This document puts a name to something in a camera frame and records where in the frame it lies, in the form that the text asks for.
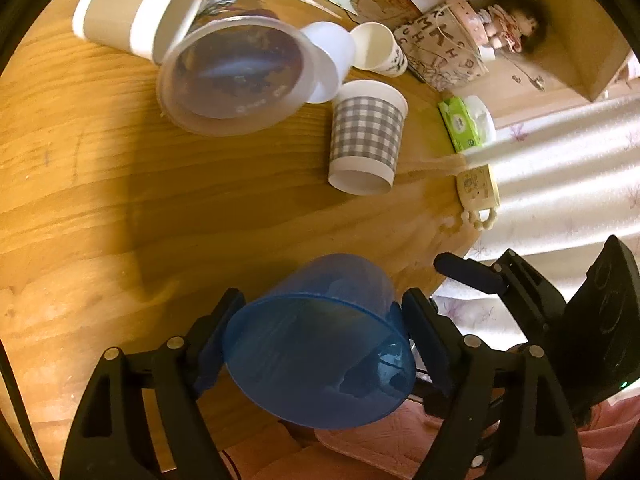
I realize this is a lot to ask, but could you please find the clear plastic cup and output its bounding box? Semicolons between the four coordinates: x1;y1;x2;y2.
156;15;317;137

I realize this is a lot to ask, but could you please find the blue translucent plastic cup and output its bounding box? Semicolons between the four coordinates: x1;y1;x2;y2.
222;253;417;430

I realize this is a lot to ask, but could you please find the small cream cartoon mug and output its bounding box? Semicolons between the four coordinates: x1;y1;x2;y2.
455;165;501;231

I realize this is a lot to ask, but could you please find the green wet wipes pack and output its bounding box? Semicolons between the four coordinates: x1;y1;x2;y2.
438;95;497;154

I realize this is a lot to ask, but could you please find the pink quilted cloth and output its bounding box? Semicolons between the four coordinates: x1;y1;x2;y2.
277;394;640;480

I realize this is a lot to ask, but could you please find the grey checkered paper cup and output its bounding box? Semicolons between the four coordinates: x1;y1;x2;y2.
327;80;409;196

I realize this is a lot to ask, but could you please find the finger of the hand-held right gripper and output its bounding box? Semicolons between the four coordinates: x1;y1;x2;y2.
433;253;504;295

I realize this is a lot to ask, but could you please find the letter print fabric pouch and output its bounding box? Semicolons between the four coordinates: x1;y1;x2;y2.
392;2;490;92

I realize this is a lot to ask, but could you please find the white floral blanket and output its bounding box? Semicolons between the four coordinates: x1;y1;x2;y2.
432;91;640;348

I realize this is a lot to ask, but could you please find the cardboard box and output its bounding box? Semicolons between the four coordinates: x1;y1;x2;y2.
520;0;633;103

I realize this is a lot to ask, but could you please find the plain white plastic cup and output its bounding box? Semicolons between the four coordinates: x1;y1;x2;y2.
300;21;357;105

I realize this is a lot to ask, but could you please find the brown white banded paper cup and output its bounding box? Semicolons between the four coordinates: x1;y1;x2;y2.
72;0;207;65

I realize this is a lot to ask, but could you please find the dark haired doll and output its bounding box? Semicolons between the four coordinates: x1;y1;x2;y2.
450;0;551;62

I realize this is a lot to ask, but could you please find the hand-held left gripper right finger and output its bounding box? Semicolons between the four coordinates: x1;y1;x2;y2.
401;287;587;480

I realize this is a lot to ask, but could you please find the white printed paper cup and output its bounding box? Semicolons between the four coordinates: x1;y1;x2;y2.
349;22;408;78

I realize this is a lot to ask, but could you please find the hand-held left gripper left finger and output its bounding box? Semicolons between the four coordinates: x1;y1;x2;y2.
59;287;247;480

